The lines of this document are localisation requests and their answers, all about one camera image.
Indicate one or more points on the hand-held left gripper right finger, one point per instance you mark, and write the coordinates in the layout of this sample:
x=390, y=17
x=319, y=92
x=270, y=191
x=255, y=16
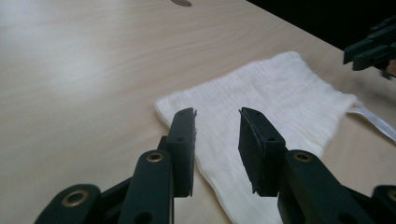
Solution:
x=260, y=155

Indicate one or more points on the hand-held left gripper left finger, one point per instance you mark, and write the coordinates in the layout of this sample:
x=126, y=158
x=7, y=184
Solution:
x=182, y=155

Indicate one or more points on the cream cloth with white label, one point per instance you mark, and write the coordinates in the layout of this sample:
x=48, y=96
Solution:
x=271, y=102

